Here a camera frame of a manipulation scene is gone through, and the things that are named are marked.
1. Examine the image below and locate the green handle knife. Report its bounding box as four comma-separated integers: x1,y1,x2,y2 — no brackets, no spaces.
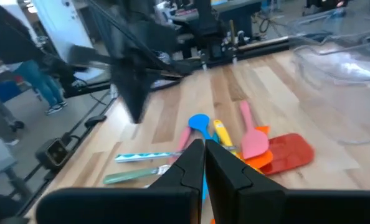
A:
102,164,173,185

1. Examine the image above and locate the red scraper with wooden handle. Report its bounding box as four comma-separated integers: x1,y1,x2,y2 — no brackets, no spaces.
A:
259,133,315,176

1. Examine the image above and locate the small black camera box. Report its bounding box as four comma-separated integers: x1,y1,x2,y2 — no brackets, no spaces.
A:
35,138,71,171

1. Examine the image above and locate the wide clear plastic bin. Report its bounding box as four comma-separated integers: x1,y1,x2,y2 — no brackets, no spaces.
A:
289,9,370,147

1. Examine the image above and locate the slim pink spatula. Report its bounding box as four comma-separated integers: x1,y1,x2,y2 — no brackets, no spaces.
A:
168,126,192,165

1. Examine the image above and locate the dark background desk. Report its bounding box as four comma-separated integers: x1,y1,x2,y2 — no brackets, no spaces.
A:
172,0,263,38

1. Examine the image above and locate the wide-blade pink spatula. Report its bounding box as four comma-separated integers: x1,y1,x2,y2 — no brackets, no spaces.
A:
239,100,270,161

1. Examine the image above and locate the orange spatula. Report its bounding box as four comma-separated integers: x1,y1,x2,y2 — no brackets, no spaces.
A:
237,149,274,170
255,125,271,136

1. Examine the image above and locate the yellow spoon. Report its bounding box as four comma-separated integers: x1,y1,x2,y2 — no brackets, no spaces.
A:
212,119,263,175

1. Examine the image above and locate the white pillar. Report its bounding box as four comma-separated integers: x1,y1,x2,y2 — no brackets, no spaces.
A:
32,0,95,82

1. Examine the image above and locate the black frame bracket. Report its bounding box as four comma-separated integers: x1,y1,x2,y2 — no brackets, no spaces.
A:
84,114,107,129

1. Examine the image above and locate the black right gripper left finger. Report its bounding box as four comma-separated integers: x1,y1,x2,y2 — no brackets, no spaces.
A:
35,138,206,224

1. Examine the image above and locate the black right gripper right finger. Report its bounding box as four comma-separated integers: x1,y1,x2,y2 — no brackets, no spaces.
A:
205,139,370,224

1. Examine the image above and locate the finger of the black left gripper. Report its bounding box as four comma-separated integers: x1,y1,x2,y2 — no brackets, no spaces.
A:
135,70,155,124
111,67,138,124

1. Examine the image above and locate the teal zigzag handle knife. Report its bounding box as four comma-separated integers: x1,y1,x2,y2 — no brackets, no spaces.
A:
114,151,186,164

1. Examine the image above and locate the blue spoon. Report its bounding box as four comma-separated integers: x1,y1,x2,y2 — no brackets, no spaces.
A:
187,113,216,202

